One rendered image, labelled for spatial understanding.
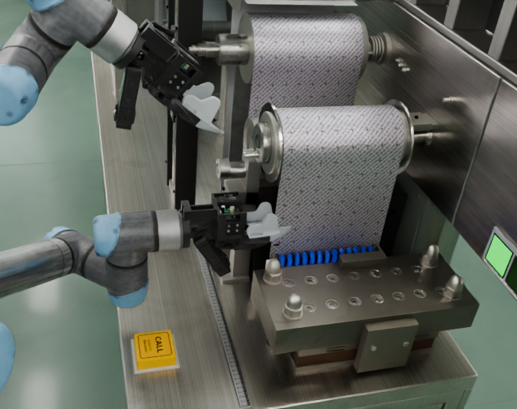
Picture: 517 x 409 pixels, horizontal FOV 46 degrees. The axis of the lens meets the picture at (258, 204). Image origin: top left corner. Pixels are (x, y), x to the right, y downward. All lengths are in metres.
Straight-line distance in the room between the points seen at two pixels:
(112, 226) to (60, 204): 2.12
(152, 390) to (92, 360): 1.27
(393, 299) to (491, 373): 1.48
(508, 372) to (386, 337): 1.55
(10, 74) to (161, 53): 0.25
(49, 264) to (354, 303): 0.55
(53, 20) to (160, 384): 0.63
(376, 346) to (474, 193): 0.33
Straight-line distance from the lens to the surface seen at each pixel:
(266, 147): 1.10
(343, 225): 1.23
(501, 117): 1.08
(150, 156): 1.78
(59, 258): 1.16
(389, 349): 1.18
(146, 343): 1.18
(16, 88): 0.85
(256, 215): 1.17
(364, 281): 1.20
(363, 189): 1.19
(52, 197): 3.25
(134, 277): 1.14
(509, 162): 1.07
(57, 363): 2.42
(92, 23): 0.96
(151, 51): 1.00
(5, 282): 1.08
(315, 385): 1.17
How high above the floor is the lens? 1.79
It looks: 34 degrees down
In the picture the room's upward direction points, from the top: 6 degrees clockwise
